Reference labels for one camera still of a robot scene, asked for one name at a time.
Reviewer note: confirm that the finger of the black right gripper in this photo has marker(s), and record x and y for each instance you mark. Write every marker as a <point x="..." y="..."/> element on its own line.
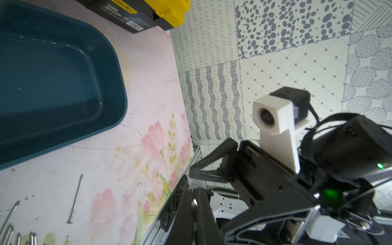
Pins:
<point x="218" y="166"/>
<point x="268" y="224"/>

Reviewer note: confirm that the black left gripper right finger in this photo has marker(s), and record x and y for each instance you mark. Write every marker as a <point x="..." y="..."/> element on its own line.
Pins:
<point x="206" y="231"/>

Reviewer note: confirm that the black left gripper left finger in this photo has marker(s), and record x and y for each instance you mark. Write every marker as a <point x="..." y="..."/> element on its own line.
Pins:
<point x="182" y="231"/>

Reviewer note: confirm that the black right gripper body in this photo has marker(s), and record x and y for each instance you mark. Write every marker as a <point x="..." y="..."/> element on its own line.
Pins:
<point x="259" y="179"/>

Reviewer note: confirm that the steel nail apart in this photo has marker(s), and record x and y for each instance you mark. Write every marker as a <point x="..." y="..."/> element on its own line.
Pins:
<point x="75" y="201"/>

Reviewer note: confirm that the teal plastic storage box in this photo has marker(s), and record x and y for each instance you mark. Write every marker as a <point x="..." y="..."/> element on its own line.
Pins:
<point x="61" y="82"/>

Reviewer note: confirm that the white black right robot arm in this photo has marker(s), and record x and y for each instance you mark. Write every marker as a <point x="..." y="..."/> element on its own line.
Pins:
<point x="332" y="190"/>

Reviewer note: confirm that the steel nail pile right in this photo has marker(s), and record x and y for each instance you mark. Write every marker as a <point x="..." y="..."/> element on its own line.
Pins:
<point x="32" y="240"/>

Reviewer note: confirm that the steel nail pile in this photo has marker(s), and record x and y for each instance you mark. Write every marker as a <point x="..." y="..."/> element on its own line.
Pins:
<point x="18" y="239"/>
<point x="8" y="236"/>
<point x="32" y="240"/>
<point x="9" y="218"/>

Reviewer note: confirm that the yellow black toolbox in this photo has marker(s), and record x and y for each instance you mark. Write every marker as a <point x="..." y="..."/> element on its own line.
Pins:
<point x="137" y="16"/>

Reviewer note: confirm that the steel nail pile lower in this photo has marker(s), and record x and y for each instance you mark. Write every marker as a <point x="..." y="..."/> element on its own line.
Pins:
<point x="18" y="239"/>

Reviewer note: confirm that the steel nail pile left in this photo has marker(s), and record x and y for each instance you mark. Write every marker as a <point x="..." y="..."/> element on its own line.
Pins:
<point x="9" y="218"/>

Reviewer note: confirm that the steel nail pile middle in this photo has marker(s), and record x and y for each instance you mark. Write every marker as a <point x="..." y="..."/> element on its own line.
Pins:
<point x="8" y="236"/>

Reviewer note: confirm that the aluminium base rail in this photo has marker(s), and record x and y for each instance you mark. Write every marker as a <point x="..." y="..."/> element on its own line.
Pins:
<point x="160" y="228"/>

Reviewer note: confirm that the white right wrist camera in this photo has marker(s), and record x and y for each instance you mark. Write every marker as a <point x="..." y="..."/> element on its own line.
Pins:
<point x="279" y="116"/>

